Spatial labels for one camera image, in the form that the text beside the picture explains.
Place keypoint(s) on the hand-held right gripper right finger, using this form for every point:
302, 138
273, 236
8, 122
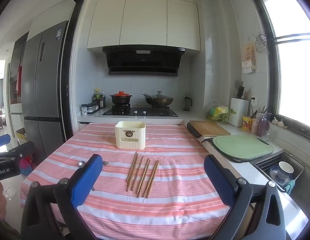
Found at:
219, 182

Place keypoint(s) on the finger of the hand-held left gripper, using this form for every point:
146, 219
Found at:
23, 148
2, 141

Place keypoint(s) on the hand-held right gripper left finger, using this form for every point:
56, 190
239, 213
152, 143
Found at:
87, 177

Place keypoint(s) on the set of wooden chopsticks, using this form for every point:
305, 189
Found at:
143, 177

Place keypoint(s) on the cream ribbed utensil holder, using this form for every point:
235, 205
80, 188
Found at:
140, 140

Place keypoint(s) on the cardboard box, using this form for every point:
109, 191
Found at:
21, 135

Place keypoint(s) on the red blue package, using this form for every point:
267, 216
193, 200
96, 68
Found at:
26, 166

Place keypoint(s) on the green cutting board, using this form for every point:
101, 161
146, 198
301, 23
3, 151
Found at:
241, 146

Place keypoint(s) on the pink striped tablecloth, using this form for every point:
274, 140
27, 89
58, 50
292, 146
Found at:
175, 200

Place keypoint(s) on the wooden cutting board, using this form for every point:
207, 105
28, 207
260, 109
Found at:
208, 128

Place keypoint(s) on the blue patterned bowl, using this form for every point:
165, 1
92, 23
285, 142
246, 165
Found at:
277, 177

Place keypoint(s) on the black tray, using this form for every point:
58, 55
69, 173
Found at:
193, 130

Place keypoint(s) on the red hanging cloth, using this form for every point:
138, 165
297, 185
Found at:
18, 78

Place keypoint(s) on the yellow printed cup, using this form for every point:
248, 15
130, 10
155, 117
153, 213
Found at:
247, 123

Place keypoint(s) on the pink bottle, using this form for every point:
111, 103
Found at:
254, 126

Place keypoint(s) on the clear drinking glass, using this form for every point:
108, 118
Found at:
266, 135

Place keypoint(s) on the white bowl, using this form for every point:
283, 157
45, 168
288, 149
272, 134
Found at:
286, 167

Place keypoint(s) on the labelled spice jar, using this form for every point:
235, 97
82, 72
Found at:
84, 109

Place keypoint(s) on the teal dish cloth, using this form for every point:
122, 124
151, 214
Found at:
289, 186

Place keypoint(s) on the purple soap bottle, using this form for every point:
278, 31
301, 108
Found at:
263, 126

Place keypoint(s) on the white knife block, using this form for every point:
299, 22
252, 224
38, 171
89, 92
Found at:
238, 113

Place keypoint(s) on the grey refrigerator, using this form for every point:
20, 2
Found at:
45, 80

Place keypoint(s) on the yellow green plastic bag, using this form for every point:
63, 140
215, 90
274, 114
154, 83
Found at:
219, 110

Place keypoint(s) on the dark sauce bottle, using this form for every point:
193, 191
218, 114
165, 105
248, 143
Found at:
102, 101

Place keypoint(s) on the oil bottle yellow cap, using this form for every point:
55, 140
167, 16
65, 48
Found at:
96, 97

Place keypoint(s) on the garlic bulb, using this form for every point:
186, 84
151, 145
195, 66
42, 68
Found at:
281, 123
275, 121

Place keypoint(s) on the black clay pot red lid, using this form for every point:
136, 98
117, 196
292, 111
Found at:
120, 99

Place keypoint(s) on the dark glass french press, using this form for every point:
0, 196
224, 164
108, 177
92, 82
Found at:
186, 103

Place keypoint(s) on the black gas stove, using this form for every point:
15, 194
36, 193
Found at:
145, 111

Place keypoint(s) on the dark tall cabinet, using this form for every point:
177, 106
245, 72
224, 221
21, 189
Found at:
16, 55

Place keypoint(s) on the wok with glass lid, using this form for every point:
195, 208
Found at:
158, 101

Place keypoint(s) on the window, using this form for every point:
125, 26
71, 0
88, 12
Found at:
294, 80

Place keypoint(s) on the black range hood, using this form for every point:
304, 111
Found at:
142, 62

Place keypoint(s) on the hanging paper package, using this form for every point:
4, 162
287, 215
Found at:
248, 57

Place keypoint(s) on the dark door frame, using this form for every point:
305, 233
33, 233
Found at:
68, 105

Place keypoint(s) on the white wall socket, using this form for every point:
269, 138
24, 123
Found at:
254, 101

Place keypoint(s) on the white wall cabinet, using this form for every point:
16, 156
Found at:
145, 20

